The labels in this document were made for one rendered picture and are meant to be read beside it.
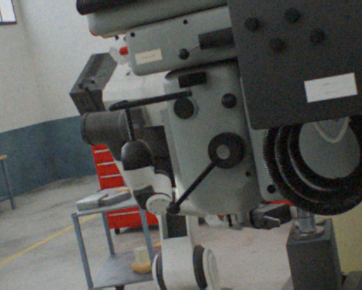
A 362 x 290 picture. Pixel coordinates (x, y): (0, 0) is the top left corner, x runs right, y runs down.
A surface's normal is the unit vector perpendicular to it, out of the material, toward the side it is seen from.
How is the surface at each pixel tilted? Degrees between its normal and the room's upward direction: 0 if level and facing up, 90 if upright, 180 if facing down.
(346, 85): 90
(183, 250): 60
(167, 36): 90
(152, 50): 90
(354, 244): 90
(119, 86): 34
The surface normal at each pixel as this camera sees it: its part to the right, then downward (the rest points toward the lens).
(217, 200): -0.28, 0.62
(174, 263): -0.30, -0.34
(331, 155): -0.41, 0.19
